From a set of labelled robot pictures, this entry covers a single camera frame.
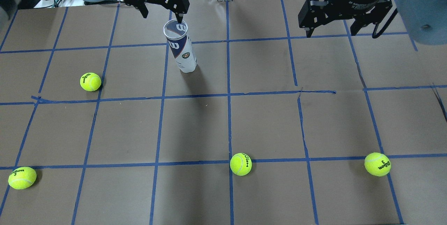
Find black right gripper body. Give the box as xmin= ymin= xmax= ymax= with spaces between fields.
xmin=298 ymin=0 xmax=393 ymax=29

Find white blue tennis ball can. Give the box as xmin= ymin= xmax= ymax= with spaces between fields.
xmin=163 ymin=19 xmax=197 ymax=73

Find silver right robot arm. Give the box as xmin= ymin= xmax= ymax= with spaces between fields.
xmin=298 ymin=0 xmax=447 ymax=45

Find yellow tennis ball far left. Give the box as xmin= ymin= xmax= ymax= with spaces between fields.
xmin=80 ymin=73 xmax=102 ymax=92

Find yellow tennis ball far right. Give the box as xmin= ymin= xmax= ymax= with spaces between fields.
xmin=364 ymin=152 xmax=391 ymax=177

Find yellow Head tennis ball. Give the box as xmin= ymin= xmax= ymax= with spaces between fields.
xmin=230 ymin=152 xmax=252 ymax=176

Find yellow tennis ball near left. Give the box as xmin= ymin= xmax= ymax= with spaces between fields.
xmin=8 ymin=167 xmax=37 ymax=190

